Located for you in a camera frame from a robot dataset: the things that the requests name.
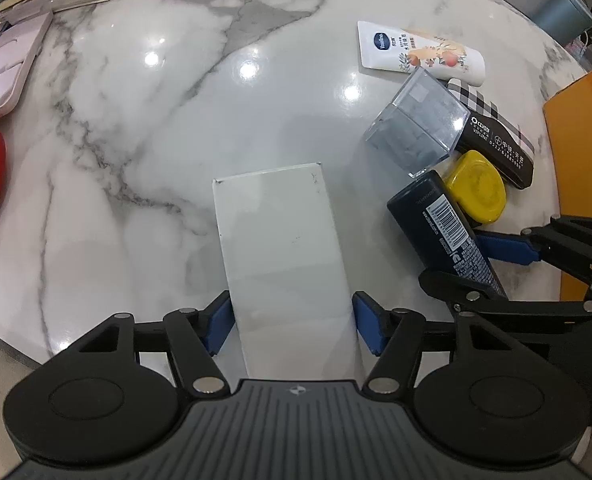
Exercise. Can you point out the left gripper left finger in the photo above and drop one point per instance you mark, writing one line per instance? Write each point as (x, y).
(190, 338)

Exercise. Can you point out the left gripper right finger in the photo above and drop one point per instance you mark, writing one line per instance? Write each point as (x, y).
(399, 338)

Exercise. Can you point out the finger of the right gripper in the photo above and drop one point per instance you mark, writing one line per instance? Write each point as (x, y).
(465, 296)
(565, 242)

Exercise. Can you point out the dark blue tube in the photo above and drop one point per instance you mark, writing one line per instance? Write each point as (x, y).
(439, 233)

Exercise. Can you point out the yellow tape measure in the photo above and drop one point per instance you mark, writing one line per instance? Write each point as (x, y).
(477, 187)

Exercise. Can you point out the white rectangular case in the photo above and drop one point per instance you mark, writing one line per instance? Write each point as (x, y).
(286, 277)

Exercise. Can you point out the plaid black case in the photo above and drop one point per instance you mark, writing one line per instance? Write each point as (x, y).
(489, 133)

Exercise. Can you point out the clear plastic box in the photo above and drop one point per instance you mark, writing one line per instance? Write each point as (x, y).
(421, 126)

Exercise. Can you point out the white hand cream tube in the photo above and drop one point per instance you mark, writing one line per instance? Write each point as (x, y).
(397, 50)

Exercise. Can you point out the orange cardboard box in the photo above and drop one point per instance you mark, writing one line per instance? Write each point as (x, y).
(568, 117)

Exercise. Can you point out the blue-grey trash bin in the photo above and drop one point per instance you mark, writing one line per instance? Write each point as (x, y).
(563, 20)

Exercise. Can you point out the pink flat case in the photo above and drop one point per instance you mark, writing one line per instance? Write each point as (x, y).
(19, 46)

